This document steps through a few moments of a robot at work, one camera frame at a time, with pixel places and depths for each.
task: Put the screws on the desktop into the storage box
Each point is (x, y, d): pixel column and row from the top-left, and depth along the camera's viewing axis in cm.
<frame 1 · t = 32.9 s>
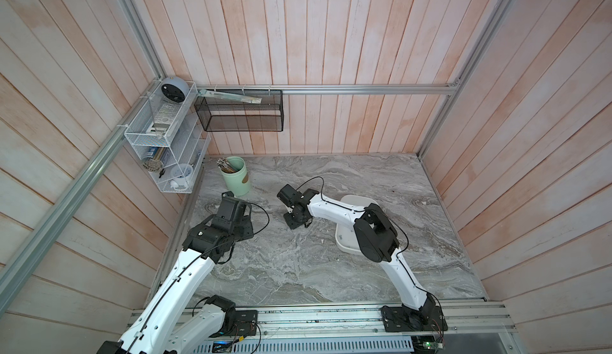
left hand: (243, 228, 76), fingers open
right hand: (293, 220, 98), fingers closed
green cup with utensils: (235, 175, 97), point 14 cm above the table

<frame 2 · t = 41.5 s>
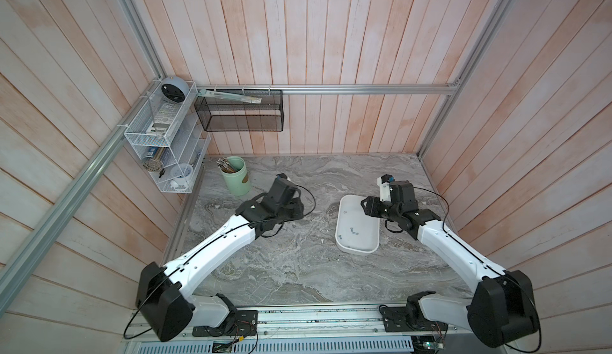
left hand: (299, 211, 78), fingers open
right hand: (365, 200, 87), fingers open
the named things where they were.

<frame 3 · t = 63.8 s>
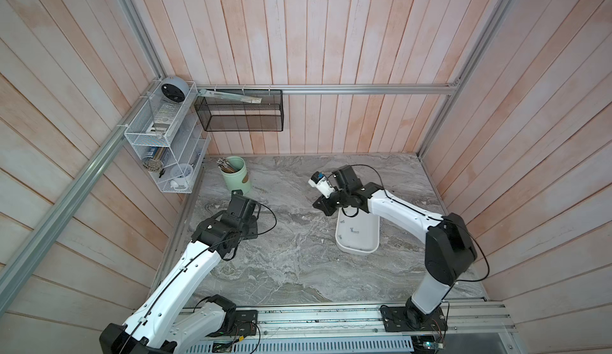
left hand: (246, 228, 77), fingers open
right hand: (315, 202, 88), fingers closed
the named things where they were.

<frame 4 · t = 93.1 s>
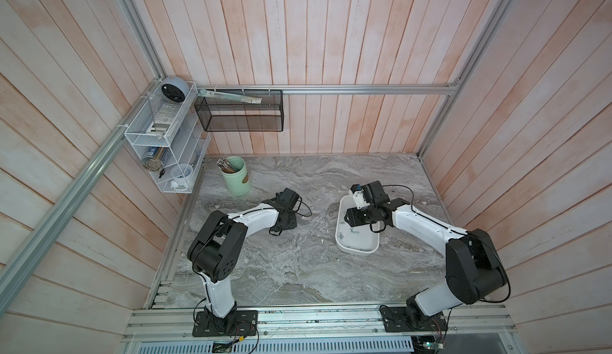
left hand: (288, 226, 96), fingers open
right hand: (350, 215, 92), fingers open
the named things where they were.

